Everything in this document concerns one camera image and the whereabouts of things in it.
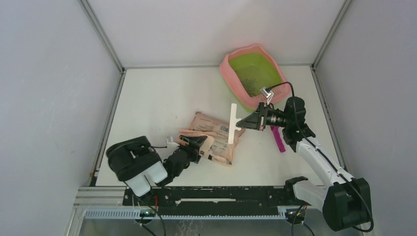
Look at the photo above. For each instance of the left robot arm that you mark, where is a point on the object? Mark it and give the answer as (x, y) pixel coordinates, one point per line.
(136, 159)

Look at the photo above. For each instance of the magenta plastic scoop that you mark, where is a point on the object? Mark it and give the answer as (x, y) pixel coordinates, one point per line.
(278, 139)

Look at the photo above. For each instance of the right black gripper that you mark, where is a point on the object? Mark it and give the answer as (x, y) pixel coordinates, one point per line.
(254, 121)

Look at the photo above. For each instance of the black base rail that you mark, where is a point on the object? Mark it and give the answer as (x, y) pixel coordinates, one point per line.
(240, 201)

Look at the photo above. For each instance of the pink green litter box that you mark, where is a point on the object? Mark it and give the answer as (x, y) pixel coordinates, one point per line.
(250, 61)

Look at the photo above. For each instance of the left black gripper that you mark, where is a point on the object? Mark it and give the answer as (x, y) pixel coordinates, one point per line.
(193, 148)

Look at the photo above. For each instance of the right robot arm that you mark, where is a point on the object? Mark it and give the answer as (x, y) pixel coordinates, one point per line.
(344, 200)

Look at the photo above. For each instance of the torn white bag strip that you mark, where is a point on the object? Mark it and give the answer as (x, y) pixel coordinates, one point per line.
(233, 129)

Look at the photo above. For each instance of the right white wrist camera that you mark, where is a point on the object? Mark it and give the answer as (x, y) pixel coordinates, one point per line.
(268, 94)

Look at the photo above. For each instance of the green litter granules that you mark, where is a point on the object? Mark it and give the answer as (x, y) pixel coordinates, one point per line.
(252, 86)

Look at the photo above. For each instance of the cat litter bag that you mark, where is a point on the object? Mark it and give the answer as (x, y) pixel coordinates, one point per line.
(216, 131)

